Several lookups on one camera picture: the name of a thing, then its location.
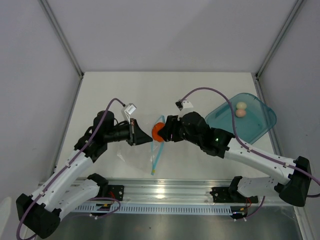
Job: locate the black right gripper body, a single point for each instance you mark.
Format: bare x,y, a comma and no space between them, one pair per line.
179,133

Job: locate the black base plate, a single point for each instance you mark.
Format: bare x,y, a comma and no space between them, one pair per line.
223,195
116,192

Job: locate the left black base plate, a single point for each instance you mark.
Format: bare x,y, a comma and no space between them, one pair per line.
116,192

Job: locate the pink toy egg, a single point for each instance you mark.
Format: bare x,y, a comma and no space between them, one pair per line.
240,113

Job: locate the orange toy pumpkin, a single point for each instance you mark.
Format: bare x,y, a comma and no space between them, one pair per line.
155,135

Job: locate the cream toy egg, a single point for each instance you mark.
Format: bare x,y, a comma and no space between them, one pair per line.
241,105

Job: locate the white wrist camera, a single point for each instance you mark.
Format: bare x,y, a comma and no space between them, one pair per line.
127,111
184,107

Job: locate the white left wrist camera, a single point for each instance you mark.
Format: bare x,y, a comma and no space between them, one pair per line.
127,111

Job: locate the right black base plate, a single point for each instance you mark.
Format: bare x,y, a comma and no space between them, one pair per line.
223,195

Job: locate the right aluminium frame post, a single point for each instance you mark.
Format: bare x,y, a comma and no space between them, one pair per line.
280,37

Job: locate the aluminium mounting rail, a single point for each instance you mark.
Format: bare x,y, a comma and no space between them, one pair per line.
168,191

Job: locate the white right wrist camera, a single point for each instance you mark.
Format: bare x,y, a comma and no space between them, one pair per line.
184,107

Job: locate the white slotted cable duct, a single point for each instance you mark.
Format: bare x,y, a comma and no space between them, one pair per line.
164,209

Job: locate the aluminium frame post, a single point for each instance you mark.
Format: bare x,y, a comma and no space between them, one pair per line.
53,21
280,37

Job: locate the clear zip top bag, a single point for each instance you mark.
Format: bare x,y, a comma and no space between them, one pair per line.
143,157

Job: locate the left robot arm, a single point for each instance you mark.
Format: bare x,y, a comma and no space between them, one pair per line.
45,208

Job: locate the teal plastic tray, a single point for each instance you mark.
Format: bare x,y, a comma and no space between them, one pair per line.
259,118

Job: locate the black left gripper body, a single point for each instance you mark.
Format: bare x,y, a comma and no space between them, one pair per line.
125,132

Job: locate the left aluminium frame post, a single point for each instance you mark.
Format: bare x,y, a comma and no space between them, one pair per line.
53,21

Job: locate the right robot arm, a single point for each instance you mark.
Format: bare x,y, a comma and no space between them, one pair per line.
286,177

